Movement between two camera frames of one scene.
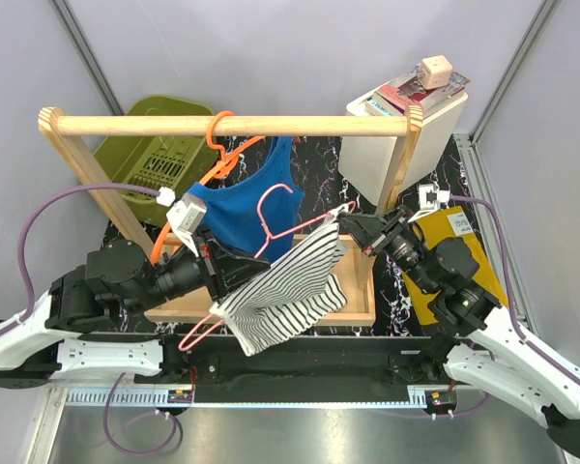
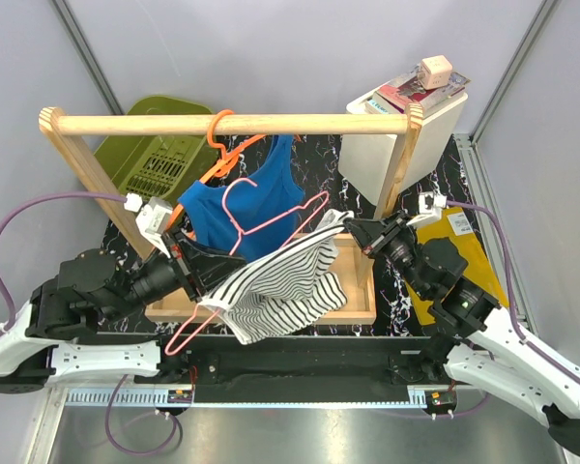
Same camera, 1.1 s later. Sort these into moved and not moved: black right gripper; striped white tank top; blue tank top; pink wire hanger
Moved: pink wire hanger
Not moved: blue tank top; striped white tank top; black right gripper
